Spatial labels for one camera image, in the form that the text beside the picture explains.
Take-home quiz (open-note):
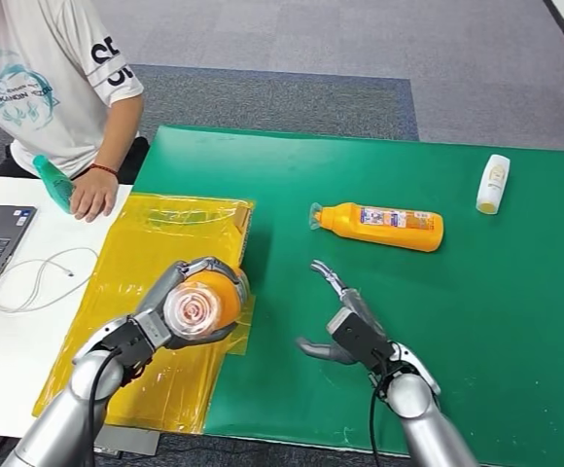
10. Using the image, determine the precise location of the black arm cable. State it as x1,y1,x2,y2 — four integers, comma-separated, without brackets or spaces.
369,367,390,467
87,347,122,467

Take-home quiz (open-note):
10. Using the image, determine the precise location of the grey metal plate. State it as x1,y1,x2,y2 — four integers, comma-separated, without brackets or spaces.
94,425,160,457

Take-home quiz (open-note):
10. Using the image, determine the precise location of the white cable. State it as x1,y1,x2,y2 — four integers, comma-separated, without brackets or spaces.
0,247,99,315

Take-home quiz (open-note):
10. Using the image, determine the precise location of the teal plastic bottle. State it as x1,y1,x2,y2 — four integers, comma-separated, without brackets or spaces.
33,154,76,215

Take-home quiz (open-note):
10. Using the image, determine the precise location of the yellow plastic bag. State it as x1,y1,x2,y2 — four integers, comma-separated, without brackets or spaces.
33,193,256,435

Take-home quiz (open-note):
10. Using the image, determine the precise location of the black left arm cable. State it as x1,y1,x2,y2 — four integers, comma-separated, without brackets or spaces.
87,347,122,467

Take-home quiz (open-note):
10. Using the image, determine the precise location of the orange bottle with clear cap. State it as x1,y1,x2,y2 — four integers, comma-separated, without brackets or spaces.
309,201,444,254
162,269,244,341

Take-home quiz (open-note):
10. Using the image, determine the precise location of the white plastic bottle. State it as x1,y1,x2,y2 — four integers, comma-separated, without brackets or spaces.
476,154,512,216

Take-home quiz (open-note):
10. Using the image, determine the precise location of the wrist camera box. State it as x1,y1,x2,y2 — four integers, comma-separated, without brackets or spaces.
101,308,172,388
325,306,396,376

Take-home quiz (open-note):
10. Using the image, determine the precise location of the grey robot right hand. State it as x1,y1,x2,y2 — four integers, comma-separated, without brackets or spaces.
295,259,390,368

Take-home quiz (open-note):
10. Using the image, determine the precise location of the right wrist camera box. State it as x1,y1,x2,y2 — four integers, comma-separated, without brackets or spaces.
325,306,396,376

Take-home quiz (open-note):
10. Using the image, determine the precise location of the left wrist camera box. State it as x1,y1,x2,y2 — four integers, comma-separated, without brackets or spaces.
101,308,172,388

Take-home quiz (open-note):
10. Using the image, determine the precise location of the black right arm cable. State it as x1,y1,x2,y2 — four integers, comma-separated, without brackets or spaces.
369,367,390,467

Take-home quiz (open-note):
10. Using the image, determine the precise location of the person's left hand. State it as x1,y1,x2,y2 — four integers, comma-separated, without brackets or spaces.
69,168,119,224

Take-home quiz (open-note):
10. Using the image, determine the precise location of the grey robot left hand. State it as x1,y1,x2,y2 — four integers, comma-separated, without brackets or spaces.
133,256,250,352

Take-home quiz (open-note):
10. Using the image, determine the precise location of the green table mat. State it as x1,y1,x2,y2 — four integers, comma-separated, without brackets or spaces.
133,126,564,467

